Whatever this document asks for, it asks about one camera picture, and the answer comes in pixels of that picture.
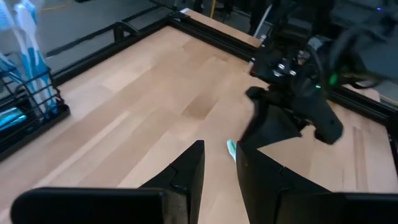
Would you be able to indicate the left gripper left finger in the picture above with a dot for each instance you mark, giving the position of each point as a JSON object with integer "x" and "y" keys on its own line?
{"x": 189, "y": 174}

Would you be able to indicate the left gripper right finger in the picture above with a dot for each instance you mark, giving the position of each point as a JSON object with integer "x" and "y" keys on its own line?
{"x": 264, "y": 186}

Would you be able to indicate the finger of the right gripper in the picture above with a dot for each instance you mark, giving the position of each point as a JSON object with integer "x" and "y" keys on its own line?
{"x": 326, "y": 124}
{"x": 273, "y": 127}

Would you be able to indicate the green and white toothbrush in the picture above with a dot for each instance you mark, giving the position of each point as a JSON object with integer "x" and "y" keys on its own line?
{"x": 231, "y": 149}

